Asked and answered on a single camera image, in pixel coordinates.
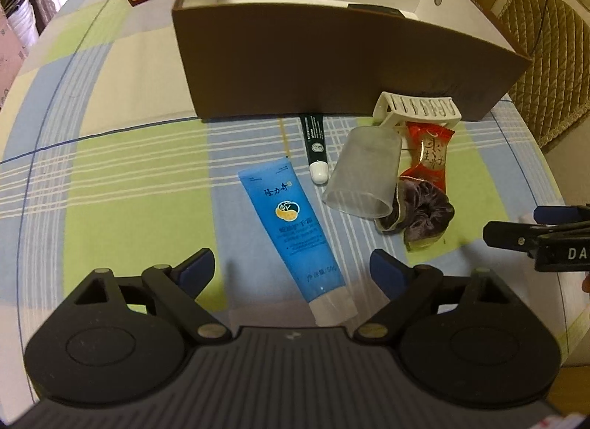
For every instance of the quilted beige chair cushion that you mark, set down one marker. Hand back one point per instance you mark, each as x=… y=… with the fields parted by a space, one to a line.
x=548 y=55

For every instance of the checked cloth desktop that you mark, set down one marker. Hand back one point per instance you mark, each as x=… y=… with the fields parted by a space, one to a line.
x=138 y=171

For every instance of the white paper bags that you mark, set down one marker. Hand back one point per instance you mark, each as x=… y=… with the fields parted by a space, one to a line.
x=25 y=11

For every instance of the frosted plastic cup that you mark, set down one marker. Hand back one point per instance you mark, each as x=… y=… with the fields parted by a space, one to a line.
x=364 y=171

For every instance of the red candy packet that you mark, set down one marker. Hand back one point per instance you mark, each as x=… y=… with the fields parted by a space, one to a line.
x=428 y=152

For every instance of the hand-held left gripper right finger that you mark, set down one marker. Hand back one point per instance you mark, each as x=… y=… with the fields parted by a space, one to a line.
x=388 y=272

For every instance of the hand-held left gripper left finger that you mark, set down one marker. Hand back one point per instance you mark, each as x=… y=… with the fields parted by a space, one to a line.
x=198 y=268

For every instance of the pink cardboard box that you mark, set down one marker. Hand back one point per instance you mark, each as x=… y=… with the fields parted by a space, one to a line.
x=9 y=46

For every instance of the brown cardboard box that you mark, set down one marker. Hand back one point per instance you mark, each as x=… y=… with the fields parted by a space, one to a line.
x=299 y=64

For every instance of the dark brown scrunchie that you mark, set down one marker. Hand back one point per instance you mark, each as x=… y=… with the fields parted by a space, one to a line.
x=385 y=222

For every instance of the person's right hand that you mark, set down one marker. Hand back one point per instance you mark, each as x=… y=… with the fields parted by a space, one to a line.
x=586 y=283

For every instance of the dark green tube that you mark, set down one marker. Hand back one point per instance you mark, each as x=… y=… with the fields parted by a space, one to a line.
x=313 y=143

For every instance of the blue cream tube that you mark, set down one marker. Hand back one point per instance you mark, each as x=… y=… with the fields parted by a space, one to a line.
x=295 y=230

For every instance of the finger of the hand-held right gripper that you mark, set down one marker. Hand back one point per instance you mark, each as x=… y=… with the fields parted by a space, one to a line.
x=562 y=213
x=511 y=234

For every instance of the white ribbed plastic clip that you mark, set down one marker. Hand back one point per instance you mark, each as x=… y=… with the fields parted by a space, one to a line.
x=415 y=106

